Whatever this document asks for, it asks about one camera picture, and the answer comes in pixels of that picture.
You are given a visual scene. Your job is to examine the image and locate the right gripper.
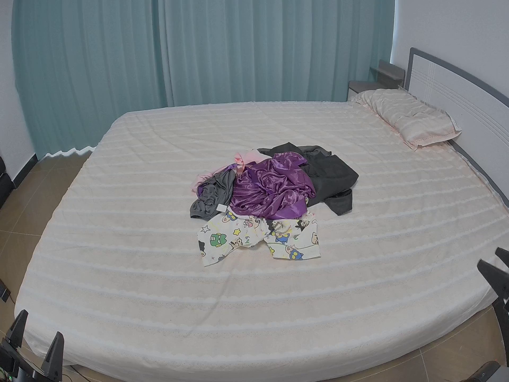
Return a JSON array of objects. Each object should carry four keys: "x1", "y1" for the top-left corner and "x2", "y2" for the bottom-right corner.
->
[{"x1": 477, "y1": 247, "x2": 509, "y2": 323}]

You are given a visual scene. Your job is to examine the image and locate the bed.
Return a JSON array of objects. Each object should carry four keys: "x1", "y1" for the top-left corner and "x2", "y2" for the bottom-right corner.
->
[{"x1": 18, "y1": 47, "x2": 509, "y2": 373}]

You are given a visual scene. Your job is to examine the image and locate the pile of clothes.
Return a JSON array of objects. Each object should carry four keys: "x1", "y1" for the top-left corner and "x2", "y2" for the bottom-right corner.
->
[{"x1": 190, "y1": 143, "x2": 359, "y2": 220}]

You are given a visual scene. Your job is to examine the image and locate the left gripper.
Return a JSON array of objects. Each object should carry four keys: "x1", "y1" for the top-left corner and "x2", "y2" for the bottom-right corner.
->
[{"x1": 0, "y1": 310, "x2": 65, "y2": 382}]

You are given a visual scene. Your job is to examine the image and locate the white printed pyjama trousers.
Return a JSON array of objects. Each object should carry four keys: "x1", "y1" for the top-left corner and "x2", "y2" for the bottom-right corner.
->
[{"x1": 197, "y1": 209, "x2": 321, "y2": 267}]

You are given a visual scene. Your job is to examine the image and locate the cream pillow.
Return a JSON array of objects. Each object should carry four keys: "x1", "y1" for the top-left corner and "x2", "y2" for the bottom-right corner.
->
[{"x1": 355, "y1": 89, "x2": 463, "y2": 151}]

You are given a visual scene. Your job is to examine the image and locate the grey bedside table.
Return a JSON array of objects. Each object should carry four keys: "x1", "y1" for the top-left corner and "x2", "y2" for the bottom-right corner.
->
[{"x1": 349, "y1": 59, "x2": 406, "y2": 102}]

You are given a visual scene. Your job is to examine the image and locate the black chest of drawers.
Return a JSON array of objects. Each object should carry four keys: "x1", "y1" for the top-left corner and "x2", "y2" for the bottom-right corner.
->
[{"x1": 0, "y1": 157, "x2": 18, "y2": 208}]

